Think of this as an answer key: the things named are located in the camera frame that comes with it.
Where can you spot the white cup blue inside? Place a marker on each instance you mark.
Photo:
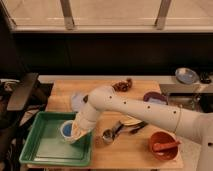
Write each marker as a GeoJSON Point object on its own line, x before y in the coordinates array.
{"type": "Point", "coordinates": [66, 131]}

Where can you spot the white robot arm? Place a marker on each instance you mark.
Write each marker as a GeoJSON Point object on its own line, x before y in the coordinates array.
{"type": "Point", "coordinates": [193, 125]}

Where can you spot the green plastic tray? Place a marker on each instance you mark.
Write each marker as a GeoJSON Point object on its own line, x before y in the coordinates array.
{"type": "Point", "coordinates": [46, 146]}

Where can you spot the brown pastry item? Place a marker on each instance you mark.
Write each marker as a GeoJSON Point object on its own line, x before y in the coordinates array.
{"type": "Point", "coordinates": [123, 86]}

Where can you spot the yellow white plate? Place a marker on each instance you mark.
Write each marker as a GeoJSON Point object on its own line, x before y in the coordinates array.
{"type": "Point", "coordinates": [129, 121]}

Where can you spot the purple plate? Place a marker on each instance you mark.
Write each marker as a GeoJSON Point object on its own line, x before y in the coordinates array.
{"type": "Point", "coordinates": [155, 97]}

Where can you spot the metal measuring cup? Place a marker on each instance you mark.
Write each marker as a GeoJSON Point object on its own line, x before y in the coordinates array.
{"type": "Point", "coordinates": [109, 135]}

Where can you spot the orange bowl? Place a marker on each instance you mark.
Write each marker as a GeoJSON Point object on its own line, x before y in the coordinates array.
{"type": "Point", "coordinates": [163, 137]}

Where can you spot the blue grey dish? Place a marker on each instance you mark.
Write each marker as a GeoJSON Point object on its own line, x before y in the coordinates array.
{"type": "Point", "coordinates": [186, 76]}

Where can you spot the black chair armrest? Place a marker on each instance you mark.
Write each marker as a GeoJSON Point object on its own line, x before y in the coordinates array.
{"type": "Point", "coordinates": [22, 92]}

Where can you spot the small black object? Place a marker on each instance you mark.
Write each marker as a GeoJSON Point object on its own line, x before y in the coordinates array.
{"type": "Point", "coordinates": [205, 78]}

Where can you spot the black handled utensil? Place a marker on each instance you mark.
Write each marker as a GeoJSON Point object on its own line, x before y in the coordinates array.
{"type": "Point", "coordinates": [135, 130]}

